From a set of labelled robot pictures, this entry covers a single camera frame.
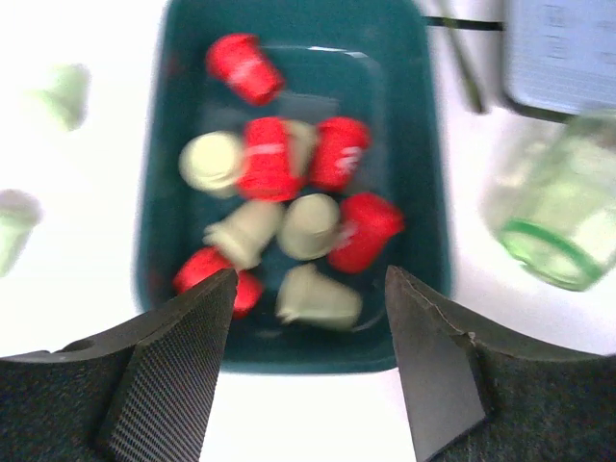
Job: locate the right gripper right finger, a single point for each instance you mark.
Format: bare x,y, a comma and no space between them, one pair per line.
475,390

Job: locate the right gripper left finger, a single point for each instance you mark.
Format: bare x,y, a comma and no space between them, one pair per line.
141,391

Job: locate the red capsule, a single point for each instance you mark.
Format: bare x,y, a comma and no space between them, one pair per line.
206,262
238,61

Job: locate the green capsule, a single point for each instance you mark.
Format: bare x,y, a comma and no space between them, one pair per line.
310,227
242,237
60,93

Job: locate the red capsule number two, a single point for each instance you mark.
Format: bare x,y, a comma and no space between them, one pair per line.
341,144

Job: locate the teal storage basket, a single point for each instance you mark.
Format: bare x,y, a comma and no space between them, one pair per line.
368,60

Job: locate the green capsule top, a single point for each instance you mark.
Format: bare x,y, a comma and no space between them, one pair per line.
60,93

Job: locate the green glass cup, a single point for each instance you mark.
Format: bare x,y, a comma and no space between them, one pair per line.
551,201

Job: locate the blue grey trivet mat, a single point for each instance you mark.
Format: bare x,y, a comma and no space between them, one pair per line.
558,56

